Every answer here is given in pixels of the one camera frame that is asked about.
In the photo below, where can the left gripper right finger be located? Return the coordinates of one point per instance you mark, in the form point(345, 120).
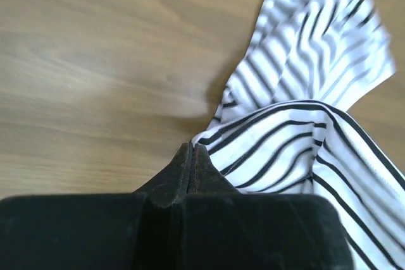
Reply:
point(204, 178)

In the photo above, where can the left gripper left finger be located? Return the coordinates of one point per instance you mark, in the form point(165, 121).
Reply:
point(171, 183)

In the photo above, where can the black white striped tank top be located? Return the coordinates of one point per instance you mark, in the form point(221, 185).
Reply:
point(282, 125)

